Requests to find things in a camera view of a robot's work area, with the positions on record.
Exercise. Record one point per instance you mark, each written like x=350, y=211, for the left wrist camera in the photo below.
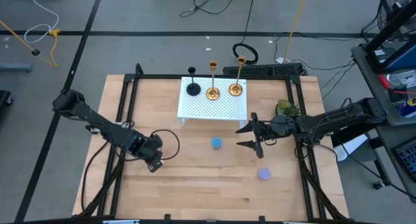
x=155, y=165

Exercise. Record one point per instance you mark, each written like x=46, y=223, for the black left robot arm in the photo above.
x=97, y=121

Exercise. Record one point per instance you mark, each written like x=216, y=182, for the tall gold candlestick holder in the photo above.
x=235, y=90
x=213, y=94

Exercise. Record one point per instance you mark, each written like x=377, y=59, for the black candlestick holder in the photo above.
x=193, y=89

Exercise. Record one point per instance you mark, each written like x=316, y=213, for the black aluminium rig frame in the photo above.
x=130, y=97

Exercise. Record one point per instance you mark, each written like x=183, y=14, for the purple candle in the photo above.
x=264, y=173

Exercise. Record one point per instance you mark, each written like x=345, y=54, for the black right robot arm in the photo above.
x=338, y=118

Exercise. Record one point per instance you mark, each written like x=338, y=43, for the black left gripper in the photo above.
x=152, y=149

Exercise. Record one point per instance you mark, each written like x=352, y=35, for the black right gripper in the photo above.
x=282, y=126

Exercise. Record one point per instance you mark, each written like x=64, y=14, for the grey equipment cart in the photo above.
x=367, y=74

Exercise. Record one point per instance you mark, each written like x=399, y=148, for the blue yellow spray can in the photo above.
x=407, y=107

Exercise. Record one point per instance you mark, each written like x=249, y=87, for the black keyboard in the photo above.
x=406, y=157

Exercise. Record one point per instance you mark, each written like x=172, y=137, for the black fan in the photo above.
x=395, y=3

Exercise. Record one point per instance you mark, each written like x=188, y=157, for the green succulent plant in pot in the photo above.
x=287, y=108

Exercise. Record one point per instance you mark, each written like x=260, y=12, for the blue candle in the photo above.
x=217, y=143

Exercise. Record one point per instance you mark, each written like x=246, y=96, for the white perforated metal shelf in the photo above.
x=211, y=110

